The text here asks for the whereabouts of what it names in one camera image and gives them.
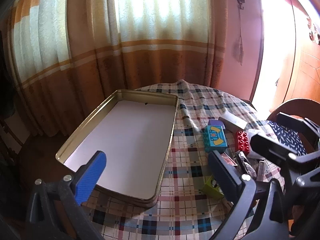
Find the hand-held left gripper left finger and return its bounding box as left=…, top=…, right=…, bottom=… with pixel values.
left=25, top=151, right=107, bottom=240

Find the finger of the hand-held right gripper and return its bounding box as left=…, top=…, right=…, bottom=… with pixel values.
left=276, top=112, right=320, bottom=143
left=250, top=133, right=320, bottom=174

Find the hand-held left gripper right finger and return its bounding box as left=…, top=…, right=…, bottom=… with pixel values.
left=208, top=150, right=290, bottom=240

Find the rose gold metallic box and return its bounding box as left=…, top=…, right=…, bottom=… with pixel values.
left=222, top=154, right=238, bottom=167

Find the green printed toy brick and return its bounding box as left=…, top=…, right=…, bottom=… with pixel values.
left=202, top=176, right=224, bottom=200

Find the red toy brick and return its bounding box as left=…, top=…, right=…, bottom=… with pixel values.
left=234, top=130, right=252, bottom=157

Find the teal printed toy brick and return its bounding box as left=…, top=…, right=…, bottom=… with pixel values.
left=202, top=125, right=228, bottom=153

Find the gold metal tin tray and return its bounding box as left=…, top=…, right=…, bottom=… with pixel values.
left=55, top=89, right=179, bottom=207

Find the blue patterned cushion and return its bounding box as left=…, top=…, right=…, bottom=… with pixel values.
left=265, top=120, right=307, bottom=155

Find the round wooden chair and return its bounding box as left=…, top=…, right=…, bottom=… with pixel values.
left=265, top=97, right=320, bottom=155

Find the small metallic bar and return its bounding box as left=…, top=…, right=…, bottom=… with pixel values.
left=256, top=160, right=266, bottom=182

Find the crumpled silver foil wrapper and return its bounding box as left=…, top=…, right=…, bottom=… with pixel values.
left=236, top=151, right=257, bottom=178

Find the purple toy brick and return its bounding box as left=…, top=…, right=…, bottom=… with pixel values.
left=208, top=119, right=225, bottom=130

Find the plaid tablecloth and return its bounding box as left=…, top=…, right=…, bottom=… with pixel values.
left=81, top=79, right=283, bottom=240

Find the wooden door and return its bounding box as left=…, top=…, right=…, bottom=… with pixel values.
left=270, top=0, right=320, bottom=110

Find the hanging feather ornament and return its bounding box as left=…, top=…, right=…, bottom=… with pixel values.
left=232, top=10, right=244, bottom=67

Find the orange and cream curtain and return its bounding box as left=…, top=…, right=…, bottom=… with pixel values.
left=10, top=0, right=228, bottom=138

